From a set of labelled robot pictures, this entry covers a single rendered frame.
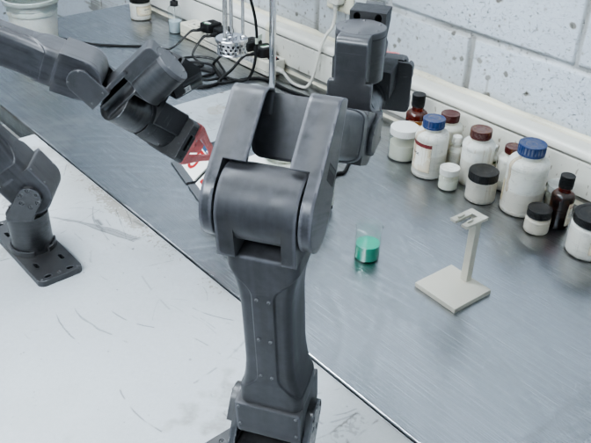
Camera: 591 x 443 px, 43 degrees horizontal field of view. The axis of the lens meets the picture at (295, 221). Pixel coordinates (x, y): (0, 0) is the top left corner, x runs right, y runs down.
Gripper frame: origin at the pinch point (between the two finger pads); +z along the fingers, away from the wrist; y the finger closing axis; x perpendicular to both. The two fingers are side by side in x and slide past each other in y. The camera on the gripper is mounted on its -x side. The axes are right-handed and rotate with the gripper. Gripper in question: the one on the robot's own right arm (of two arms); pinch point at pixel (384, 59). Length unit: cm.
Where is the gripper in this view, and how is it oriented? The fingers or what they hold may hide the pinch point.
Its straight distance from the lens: 104.9
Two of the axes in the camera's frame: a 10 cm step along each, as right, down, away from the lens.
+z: 2.9, -5.1, 8.1
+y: -9.6, -1.8, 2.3
